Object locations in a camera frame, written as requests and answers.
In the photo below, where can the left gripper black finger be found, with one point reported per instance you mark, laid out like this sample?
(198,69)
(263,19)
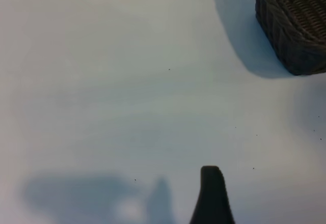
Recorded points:
(212,198)

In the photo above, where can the dark brown wicker basket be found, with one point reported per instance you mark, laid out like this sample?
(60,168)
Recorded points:
(287,43)

